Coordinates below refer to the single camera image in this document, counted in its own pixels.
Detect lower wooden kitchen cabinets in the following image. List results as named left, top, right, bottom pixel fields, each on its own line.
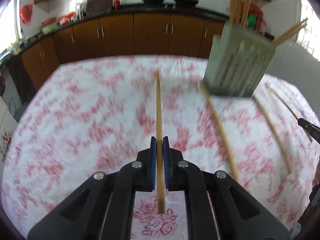
left=21, top=12, right=225, bottom=90

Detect red floral tablecloth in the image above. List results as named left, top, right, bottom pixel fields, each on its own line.
left=2, top=56, right=319, bottom=236

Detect chopsticks leaning in holder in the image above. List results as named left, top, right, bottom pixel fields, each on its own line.
left=272, top=18, right=308, bottom=45

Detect green chopstick holder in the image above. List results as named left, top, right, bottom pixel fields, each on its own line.
left=203, top=23, right=277, bottom=98

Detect red bag items on counter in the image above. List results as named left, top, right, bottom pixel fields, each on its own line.
left=246, top=4, right=266, bottom=36

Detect bamboo chopstick on cloth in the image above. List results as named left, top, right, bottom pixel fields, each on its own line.
left=229, top=0, right=236, bottom=25

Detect black wok on stove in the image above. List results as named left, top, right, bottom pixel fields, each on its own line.
left=174, top=0, right=199, bottom=8

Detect red hanging bag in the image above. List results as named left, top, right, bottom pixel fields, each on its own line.
left=19, top=4, right=33, bottom=25

